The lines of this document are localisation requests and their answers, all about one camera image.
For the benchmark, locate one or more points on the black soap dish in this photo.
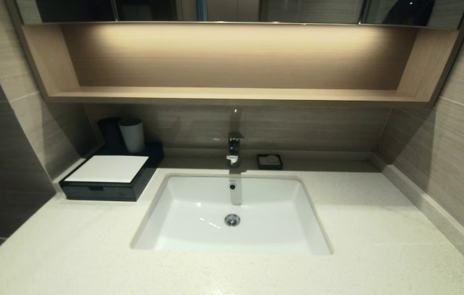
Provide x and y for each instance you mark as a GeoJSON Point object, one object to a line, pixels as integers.
{"type": "Point", "coordinates": [261, 164]}

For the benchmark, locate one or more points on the black plastic cup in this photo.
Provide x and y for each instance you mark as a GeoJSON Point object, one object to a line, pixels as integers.
{"type": "Point", "coordinates": [109, 132]}

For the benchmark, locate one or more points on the round beige soap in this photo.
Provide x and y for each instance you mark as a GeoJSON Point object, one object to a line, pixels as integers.
{"type": "Point", "coordinates": [272, 158]}

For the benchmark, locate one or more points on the chrome faucet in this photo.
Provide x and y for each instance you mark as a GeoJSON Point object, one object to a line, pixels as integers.
{"type": "Point", "coordinates": [234, 147]}

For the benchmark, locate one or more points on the black amenity tray box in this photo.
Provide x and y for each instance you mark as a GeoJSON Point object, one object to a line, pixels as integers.
{"type": "Point", "coordinates": [145, 172]}

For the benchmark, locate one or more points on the wooden wall shelf niche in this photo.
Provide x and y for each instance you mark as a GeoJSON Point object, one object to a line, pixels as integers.
{"type": "Point", "coordinates": [232, 94]}

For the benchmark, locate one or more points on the grey plastic cup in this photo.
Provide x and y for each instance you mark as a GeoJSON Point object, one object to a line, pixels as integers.
{"type": "Point", "coordinates": [132, 137]}

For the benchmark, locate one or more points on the mirror cabinet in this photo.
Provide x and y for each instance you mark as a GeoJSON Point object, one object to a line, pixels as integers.
{"type": "Point", "coordinates": [297, 10]}

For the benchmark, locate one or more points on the white ceramic sink basin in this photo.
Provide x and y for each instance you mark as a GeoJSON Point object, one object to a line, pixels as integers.
{"type": "Point", "coordinates": [191, 223]}

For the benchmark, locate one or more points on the chrome sink drain stopper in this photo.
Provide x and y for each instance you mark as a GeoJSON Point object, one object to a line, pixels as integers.
{"type": "Point", "coordinates": [232, 220]}

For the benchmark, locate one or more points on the white rectangular board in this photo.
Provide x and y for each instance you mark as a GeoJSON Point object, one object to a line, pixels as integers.
{"type": "Point", "coordinates": [107, 169]}

